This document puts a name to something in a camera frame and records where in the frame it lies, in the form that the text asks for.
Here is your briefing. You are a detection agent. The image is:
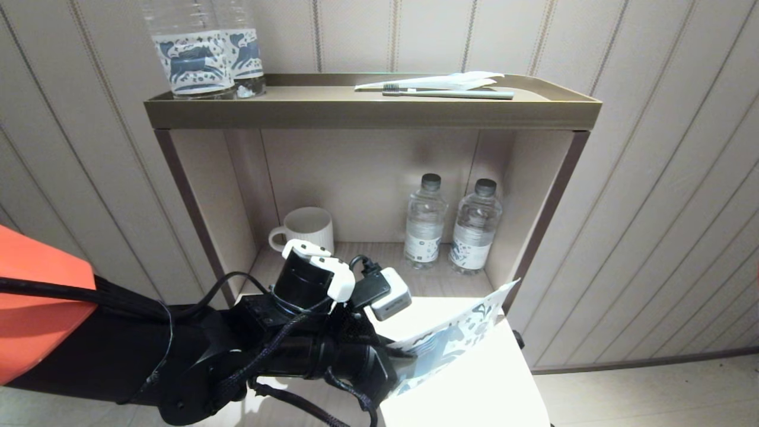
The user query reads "small clear water bottle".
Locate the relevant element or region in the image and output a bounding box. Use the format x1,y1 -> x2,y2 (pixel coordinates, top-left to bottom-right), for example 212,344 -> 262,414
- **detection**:
449,179 -> 503,275
404,173 -> 449,269

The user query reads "left arm smooth black cable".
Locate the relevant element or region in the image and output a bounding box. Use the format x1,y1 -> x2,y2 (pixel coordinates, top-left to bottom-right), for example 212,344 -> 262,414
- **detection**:
0,272 -> 279,324

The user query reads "white ribbed ceramic mug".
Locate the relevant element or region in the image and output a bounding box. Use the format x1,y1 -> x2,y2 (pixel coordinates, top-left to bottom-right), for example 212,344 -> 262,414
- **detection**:
268,207 -> 334,254

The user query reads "large bottle horse print label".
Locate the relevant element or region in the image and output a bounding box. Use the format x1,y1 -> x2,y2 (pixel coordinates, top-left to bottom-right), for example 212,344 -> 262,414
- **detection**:
142,0 -> 237,99
213,0 -> 267,98

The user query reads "beige open shelf cabinet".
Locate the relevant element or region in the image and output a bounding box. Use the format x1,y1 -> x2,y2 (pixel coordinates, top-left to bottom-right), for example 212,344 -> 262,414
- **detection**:
154,128 -> 591,309

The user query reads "brass coloured tray shelf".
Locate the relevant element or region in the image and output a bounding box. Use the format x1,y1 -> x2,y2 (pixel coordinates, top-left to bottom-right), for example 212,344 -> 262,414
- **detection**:
145,73 -> 602,131

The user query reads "left arm braided black cable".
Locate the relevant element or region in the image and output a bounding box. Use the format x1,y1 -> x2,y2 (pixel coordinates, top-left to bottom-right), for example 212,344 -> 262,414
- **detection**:
213,297 -> 380,427

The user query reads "left camera short black cable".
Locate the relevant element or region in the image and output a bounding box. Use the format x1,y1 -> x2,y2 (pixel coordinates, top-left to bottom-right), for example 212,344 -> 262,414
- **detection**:
350,255 -> 380,279

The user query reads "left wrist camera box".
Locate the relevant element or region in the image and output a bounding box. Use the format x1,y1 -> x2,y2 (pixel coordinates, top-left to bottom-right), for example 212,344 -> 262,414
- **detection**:
350,255 -> 413,322

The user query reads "white horse-print zip pouch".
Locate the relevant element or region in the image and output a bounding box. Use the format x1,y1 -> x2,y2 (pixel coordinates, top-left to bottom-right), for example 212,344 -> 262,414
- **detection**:
379,278 -> 521,399

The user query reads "white paper wrapper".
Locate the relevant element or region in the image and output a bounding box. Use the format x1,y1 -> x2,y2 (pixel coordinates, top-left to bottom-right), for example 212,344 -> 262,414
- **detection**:
355,71 -> 505,92

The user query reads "grey-green toothbrush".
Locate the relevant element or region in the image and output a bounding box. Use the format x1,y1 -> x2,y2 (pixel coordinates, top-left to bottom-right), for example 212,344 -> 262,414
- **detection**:
383,84 -> 515,100

